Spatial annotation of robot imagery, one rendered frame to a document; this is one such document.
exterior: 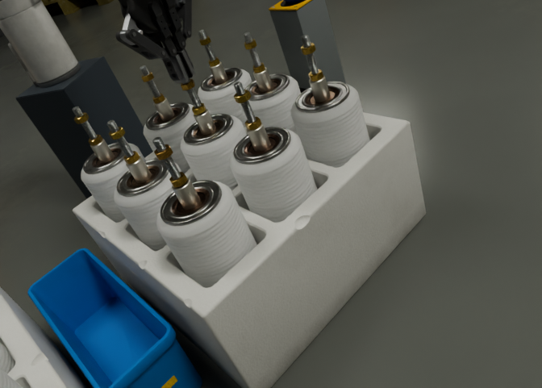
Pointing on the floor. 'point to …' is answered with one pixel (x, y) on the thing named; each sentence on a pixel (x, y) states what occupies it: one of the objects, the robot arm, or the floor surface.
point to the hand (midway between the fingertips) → (179, 66)
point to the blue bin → (110, 327)
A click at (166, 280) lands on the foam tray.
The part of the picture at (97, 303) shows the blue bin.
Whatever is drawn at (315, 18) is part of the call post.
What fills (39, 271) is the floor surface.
